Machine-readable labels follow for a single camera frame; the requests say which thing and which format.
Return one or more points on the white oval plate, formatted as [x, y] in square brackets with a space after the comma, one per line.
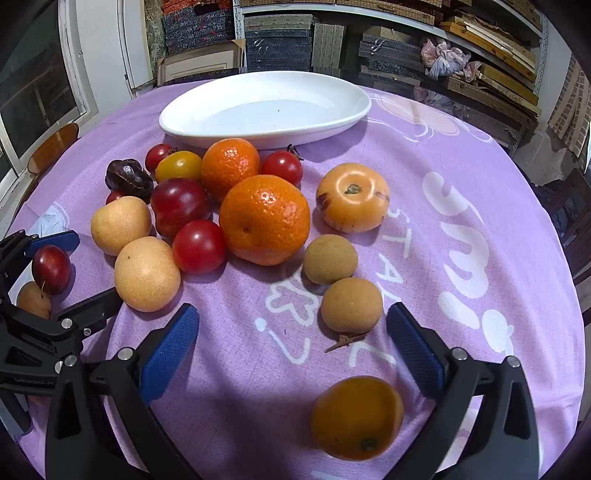
[268, 110]

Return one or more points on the large orange mandarin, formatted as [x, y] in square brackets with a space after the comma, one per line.
[265, 219]

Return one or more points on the stack of red-blue patterned boxes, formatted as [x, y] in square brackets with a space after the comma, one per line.
[198, 30]

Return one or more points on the stack of yellow wooden boxes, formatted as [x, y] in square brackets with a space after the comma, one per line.
[494, 50]

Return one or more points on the stack of dark ribboned boxes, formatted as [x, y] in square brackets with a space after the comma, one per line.
[392, 55]

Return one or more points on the spotted pale yellow fruit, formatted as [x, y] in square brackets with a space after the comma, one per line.
[147, 274]

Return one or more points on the stack of tan woven boxes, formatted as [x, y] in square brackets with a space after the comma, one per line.
[369, 10]

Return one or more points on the orange persimmon-like fruit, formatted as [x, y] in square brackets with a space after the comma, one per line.
[353, 198]

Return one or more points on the white-framed window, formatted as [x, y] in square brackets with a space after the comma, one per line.
[37, 92]

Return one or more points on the small orange mandarin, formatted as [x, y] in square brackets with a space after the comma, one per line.
[228, 166]

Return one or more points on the brown longan with stem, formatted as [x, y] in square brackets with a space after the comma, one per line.
[352, 304]

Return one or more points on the yellow-orange tomato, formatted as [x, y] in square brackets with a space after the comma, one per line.
[179, 166]

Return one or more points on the bright red plum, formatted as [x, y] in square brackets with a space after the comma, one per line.
[178, 205]

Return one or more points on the tiny red cherry tomato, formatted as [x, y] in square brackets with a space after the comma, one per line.
[113, 197]

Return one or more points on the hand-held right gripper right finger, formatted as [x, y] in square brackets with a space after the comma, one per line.
[415, 355]

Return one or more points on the purple printed tablecloth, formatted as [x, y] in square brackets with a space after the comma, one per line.
[521, 230]

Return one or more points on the white door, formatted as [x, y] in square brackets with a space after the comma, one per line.
[136, 41]

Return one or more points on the light wooden chair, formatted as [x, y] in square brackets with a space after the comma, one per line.
[55, 145]

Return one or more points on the dark red plum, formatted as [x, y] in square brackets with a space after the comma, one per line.
[51, 270]

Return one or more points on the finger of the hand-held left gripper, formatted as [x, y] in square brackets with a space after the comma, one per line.
[53, 243]
[99, 309]

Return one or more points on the smooth yellow-orange citrus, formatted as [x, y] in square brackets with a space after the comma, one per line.
[355, 417]

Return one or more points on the stack of brown woven boxes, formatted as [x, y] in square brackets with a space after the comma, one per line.
[494, 106]

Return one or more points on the pink cloth bundle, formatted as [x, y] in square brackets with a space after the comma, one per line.
[443, 57]

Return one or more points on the framed picture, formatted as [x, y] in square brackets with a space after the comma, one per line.
[198, 62]

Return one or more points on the red cherry tomato with stem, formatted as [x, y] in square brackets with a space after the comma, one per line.
[281, 168]

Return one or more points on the stack of dark blue boxes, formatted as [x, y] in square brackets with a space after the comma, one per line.
[277, 46]

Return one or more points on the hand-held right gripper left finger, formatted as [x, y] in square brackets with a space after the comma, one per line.
[168, 355]

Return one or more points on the green patterned panel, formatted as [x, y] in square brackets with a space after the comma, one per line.
[154, 27]

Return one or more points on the pale yellow round fruit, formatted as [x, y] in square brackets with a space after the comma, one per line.
[33, 302]
[120, 226]

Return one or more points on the upright grey-green boxes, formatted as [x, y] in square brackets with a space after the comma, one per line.
[328, 46]

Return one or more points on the grey metal shelf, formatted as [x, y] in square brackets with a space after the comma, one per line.
[238, 41]

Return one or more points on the black bag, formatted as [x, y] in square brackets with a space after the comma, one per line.
[554, 203]

